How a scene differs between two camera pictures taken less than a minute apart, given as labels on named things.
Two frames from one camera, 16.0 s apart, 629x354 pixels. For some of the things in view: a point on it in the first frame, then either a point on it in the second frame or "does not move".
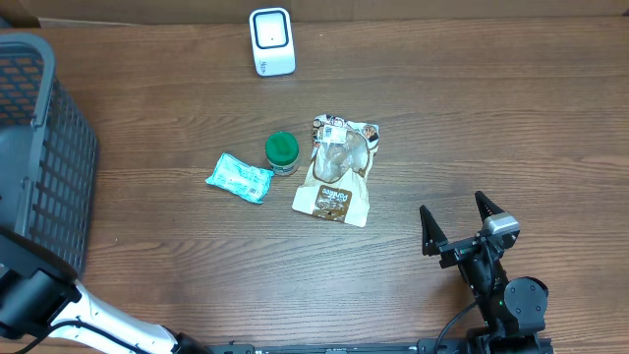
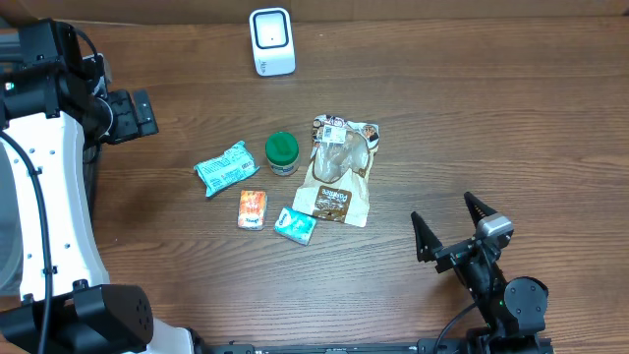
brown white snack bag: (337, 183) does not move
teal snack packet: (235, 175) to (226, 168)
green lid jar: (282, 151) does not move
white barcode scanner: (273, 43) does not move
